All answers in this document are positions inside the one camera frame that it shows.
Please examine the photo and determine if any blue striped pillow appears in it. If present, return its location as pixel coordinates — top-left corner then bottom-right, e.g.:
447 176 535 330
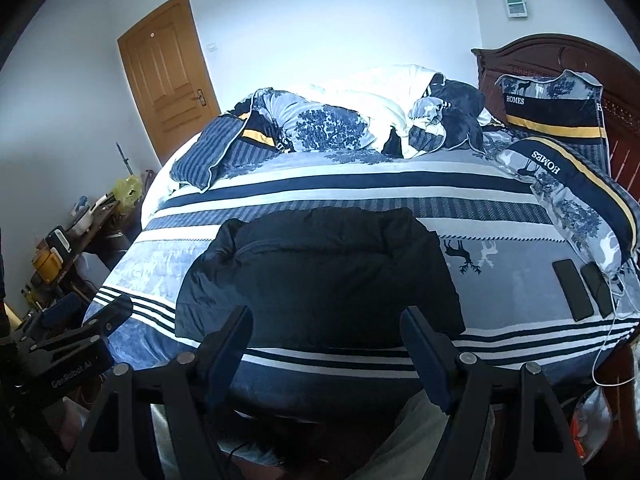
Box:
169 113 282 192

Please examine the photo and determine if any red white plastic bag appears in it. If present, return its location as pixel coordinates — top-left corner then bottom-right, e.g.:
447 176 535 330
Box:
570 386 613 465

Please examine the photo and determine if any white wall thermostat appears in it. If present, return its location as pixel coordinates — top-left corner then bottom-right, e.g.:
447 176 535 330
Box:
504 0 528 18

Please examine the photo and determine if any cluttered side table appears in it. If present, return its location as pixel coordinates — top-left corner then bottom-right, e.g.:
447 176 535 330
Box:
9 198 142 325

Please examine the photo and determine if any yellow green plastic bag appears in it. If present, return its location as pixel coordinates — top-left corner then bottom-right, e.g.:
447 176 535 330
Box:
112 174 143 214

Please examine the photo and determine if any black smartphone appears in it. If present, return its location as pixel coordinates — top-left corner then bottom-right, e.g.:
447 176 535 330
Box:
580 262 614 318
552 259 593 322

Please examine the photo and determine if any blue striped bed sheet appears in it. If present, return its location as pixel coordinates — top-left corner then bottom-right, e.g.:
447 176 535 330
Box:
88 127 639 419

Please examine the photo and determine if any yellow container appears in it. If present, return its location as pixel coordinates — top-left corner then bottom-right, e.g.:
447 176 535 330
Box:
32 248 63 284

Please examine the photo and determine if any black puffer jacket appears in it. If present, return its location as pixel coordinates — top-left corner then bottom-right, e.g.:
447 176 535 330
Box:
175 207 465 351

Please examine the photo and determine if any dark wooden headboard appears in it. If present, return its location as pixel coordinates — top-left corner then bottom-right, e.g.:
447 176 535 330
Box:
472 34 639 197

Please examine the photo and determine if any lying blue homes pillow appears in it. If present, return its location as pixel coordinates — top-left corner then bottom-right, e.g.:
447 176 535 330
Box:
495 136 639 280

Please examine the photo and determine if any upright blue homes pillow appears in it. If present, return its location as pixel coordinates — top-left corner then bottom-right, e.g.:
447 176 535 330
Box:
496 70 611 174

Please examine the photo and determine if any metal door handle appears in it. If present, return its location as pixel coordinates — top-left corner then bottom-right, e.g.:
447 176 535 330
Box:
192 89 207 107

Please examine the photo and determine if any brown wooden door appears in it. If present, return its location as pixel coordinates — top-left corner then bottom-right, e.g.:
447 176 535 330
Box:
117 0 220 162

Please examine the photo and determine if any white charging cable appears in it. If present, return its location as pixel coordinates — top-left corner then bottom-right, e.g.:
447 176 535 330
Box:
591 268 640 388

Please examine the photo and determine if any crumpled blue white duvet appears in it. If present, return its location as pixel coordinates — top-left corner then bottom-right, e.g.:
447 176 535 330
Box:
231 65 500 158

